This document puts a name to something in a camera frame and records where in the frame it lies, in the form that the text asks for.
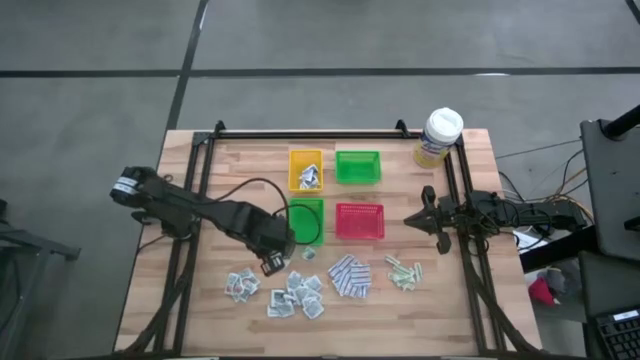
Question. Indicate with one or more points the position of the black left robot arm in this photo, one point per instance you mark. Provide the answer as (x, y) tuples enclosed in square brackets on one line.
[(200, 207)]

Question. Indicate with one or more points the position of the yellow plastic basket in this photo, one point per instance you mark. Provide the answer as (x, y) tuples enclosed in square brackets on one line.
[(295, 160)]

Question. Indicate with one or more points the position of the white blue-striped bandage wrapper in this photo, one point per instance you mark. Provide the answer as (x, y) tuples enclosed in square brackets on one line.
[(335, 271), (361, 269), (360, 292), (343, 285), (362, 280), (346, 262)]

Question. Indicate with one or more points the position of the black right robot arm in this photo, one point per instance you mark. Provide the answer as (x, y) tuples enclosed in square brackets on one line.
[(525, 215)]

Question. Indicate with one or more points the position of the Lysol wipes canister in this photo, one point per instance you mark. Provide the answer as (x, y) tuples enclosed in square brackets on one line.
[(442, 127)]

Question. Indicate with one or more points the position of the small pale sachet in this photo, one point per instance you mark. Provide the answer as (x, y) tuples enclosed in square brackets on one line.
[(392, 260), (400, 274), (418, 271), (406, 285)]

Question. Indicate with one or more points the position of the black metal table frame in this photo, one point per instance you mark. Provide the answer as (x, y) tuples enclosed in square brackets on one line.
[(310, 134)]

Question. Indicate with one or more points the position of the grey metal stand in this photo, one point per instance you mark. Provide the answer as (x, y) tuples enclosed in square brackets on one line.
[(40, 245)]

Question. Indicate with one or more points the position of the black pole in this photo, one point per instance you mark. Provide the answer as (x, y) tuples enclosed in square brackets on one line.
[(622, 122)]

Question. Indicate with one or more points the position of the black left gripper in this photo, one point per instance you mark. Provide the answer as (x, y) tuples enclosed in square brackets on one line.
[(270, 232)]

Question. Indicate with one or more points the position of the red plastic basket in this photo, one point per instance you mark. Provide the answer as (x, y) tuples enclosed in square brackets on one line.
[(360, 221)]

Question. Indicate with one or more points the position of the white paper sheet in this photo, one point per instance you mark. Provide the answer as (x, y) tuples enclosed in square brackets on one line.
[(525, 240)]

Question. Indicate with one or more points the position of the green plastic basket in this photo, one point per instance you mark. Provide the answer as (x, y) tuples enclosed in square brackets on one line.
[(300, 220), (357, 167)]

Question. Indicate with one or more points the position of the grey cloth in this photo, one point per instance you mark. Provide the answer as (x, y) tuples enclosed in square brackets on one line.
[(562, 280)]

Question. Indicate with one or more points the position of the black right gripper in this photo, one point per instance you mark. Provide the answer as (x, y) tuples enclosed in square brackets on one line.
[(447, 220)]

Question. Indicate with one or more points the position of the black laptop keyboard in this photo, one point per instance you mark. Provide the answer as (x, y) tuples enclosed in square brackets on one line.
[(620, 340)]

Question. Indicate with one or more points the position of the white red-print packet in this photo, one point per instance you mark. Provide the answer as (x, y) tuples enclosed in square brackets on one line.
[(232, 282), (251, 286), (247, 274), (240, 295)]

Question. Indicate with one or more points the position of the red cloth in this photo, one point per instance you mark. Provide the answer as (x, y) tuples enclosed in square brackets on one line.
[(542, 292)]

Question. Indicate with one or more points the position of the white blue alcohol wipe packet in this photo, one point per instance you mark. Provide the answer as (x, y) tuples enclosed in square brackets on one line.
[(308, 253), (313, 172), (295, 279), (277, 297), (304, 174), (302, 294), (313, 308), (306, 185), (286, 310), (313, 283), (272, 312)]

